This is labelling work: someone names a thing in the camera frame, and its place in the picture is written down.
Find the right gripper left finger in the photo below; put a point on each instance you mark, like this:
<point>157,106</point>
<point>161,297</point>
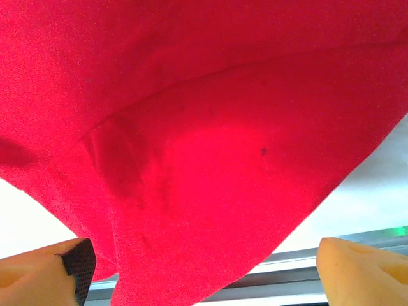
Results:
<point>38,277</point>

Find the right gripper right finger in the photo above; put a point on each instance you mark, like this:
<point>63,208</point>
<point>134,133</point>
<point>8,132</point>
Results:
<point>366,277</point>

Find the red t-shirt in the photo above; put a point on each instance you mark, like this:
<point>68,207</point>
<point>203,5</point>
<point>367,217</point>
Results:
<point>191,127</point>

